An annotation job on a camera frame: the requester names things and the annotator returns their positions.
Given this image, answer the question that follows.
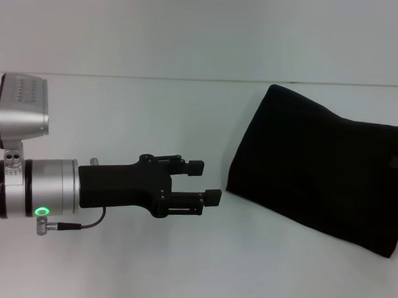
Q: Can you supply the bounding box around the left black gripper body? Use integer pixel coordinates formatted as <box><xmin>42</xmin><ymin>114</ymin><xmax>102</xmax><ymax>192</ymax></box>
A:
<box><xmin>76</xmin><ymin>151</ymin><xmax>174</xmax><ymax>220</ymax></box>

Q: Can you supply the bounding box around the black shirt with FREE print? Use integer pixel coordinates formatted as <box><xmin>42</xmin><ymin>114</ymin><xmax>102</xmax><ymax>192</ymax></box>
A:
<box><xmin>222</xmin><ymin>82</ymin><xmax>398</xmax><ymax>260</ymax></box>

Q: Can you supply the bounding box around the left arm dark cable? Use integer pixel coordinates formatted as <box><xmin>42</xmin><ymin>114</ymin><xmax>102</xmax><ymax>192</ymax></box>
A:
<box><xmin>56</xmin><ymin>204</ymin><xmax>106</xmax><ymax>233</ymax></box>

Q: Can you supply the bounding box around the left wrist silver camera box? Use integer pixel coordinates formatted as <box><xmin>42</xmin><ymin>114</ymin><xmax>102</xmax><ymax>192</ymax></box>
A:
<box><xmin>0</xmin><ymin>73</ymin><xmax>52</xmax><ymax>187</ymax></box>

